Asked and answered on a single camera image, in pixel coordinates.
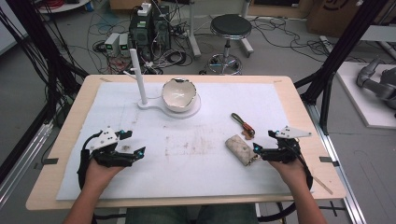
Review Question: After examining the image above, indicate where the black frame post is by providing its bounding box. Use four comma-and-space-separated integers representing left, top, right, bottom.
0, 0, 90, 185
293, 0, 390, 136

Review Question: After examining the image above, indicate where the black round stool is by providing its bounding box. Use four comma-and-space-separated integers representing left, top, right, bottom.
199, 13, 253, 77

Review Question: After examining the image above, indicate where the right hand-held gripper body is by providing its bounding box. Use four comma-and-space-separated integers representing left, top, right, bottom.
262, 125, 313, 164

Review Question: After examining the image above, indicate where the grey power supply unit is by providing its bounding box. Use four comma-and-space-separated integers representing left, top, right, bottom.
118, 33, 131, 58
104, 32, 121, 58

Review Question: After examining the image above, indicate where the white stand with pole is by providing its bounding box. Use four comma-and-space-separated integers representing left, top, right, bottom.
122, 48, 202, 120

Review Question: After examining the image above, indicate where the black computer tower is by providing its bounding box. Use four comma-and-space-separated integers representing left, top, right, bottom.
128, 4, 172, 61

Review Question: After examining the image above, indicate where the aluminium rail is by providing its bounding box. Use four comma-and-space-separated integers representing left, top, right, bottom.
0, 120, 54, 209
304, 102, 368, 224

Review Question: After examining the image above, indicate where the wooden table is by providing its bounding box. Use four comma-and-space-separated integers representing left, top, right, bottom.
24, 74, 347, 212

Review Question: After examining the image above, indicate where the white desk leg frame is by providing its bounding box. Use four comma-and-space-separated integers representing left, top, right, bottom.
186, 0, 255, 59

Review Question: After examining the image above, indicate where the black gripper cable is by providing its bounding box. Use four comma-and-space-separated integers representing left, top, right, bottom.
257, 146, 315, 223
77, 130, 105, 191

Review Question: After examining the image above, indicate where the person's left hand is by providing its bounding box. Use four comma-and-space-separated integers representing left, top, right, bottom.
84, 159, 126, 191

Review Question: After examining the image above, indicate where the beige cloth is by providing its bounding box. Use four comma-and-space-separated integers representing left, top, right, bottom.
224, 133, 260, 167

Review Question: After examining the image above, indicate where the white table mat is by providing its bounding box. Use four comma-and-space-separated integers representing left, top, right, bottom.
55, 80, 315, 202

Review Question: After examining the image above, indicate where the brown handled tool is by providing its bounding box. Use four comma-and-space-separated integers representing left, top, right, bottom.
230, 112, 257, 141

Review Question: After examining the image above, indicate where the white platform board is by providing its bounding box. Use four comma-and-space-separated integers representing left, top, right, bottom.
335, 61, 396, 130

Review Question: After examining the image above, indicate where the white round table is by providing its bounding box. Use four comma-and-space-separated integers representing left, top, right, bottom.
36, 0, 92, 15

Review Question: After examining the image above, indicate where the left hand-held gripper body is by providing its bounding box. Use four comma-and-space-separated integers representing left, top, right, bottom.
85, 126, 135, 168

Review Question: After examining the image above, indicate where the white eggshell-shaped bowl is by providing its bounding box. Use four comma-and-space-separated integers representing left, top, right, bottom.
161, 77, 198, 113

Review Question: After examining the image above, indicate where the thin wooden stick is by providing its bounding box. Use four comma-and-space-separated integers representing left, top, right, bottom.
312, 175, 334, 196

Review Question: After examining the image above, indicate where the white power adapter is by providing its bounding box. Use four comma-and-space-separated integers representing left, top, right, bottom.
136, 2, 153, 18

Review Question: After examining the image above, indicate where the cardboard box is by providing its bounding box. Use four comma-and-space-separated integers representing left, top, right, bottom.
305, 0, 396, 39

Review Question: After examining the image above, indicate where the person's right hand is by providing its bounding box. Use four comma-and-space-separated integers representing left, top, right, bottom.
268, 159, 308, 193

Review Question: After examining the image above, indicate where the dark tape piece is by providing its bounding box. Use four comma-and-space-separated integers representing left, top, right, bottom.
33, 157, 60, 171
318, 156, 341, 168

